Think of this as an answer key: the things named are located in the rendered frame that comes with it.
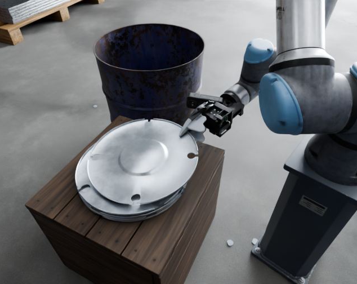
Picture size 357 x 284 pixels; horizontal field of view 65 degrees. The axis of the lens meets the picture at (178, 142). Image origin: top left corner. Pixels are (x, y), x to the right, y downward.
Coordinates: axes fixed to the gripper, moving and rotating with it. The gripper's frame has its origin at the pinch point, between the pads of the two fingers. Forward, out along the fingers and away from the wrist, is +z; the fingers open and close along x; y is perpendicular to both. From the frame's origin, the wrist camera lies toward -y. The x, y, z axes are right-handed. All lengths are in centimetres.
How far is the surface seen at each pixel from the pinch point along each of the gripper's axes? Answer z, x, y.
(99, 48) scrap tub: -11, -3, -56
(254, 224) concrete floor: -12.4, 42.4, 22.3
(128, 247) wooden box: 30.0, 3.2, 13.1
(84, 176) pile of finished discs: 26.6, 0.8, -8.6
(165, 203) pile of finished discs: 17.7, 1.4, 12.2
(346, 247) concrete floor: -27, 44, 50
